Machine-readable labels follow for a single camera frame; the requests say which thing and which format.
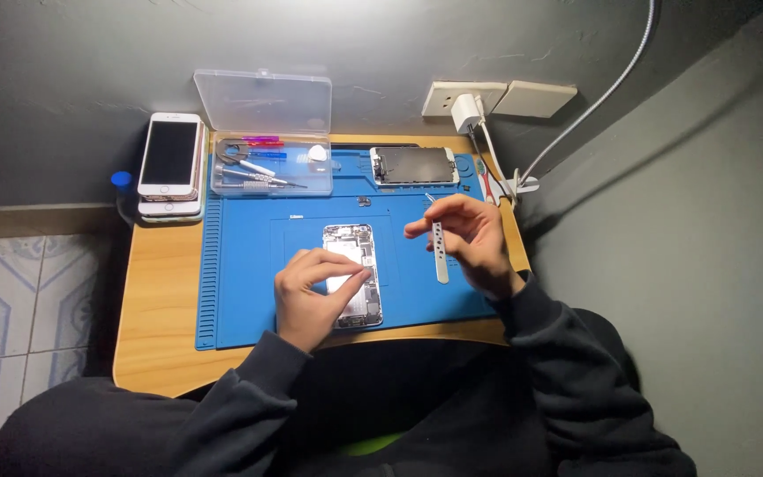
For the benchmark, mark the person's left hand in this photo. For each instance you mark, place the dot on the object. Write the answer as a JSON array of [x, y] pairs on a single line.
[[302, 305]]

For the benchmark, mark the person's right hand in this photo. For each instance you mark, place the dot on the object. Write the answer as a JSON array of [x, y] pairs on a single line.
[[484, 248]]

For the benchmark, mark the silver metal tweezers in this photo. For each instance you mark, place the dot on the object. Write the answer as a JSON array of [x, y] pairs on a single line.
[[441, 265]]

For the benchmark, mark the smartphone body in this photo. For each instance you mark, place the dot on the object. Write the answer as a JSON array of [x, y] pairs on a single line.
[[363, 306]]

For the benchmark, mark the blue silicone repair mat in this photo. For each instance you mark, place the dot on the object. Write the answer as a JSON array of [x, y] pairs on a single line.
[[249, 278]]

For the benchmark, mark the red and white tool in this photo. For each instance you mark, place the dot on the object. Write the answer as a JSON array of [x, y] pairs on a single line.
[[485, 180]]

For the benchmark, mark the white lamp clamp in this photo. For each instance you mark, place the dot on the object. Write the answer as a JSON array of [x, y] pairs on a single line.
[[522, 185]]

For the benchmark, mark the detached white phone screen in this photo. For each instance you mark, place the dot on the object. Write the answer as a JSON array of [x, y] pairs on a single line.
[[414, 165]]

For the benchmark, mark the silver precision screwdriver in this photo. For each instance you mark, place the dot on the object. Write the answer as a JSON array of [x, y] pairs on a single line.
[[252, 186], [255, 175]]

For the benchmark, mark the white charger plug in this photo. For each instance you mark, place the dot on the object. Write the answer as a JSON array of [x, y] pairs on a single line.
[[466, 112]]

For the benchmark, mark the white triangular pick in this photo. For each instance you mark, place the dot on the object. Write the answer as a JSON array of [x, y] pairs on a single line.
[[317, 153]]

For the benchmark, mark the green seat cushion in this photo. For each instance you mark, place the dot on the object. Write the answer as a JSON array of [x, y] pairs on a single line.
[[368, 444]]

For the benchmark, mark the rose gold smartphone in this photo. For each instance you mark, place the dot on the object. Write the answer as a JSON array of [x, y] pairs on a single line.
[[197, 179]]

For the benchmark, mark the silver lamp gooseneck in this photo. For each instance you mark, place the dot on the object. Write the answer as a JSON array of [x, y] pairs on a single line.
[[593, 106]]

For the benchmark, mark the white smartphone with black screen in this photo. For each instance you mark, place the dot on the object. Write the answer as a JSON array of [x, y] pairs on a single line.
[[169, 154]]

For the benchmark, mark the clear plastic tool box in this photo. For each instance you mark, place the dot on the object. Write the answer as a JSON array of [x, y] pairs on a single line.
[[262, 103]]

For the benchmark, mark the bottle with blue cap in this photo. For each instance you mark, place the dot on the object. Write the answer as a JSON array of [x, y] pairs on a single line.
[[122, 180]]

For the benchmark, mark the white wall socket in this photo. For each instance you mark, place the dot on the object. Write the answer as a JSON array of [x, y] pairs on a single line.
[[444, 96]]

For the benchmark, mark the white wall switch plate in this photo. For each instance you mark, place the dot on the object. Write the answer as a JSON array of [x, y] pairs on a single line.
[[535, 99]]

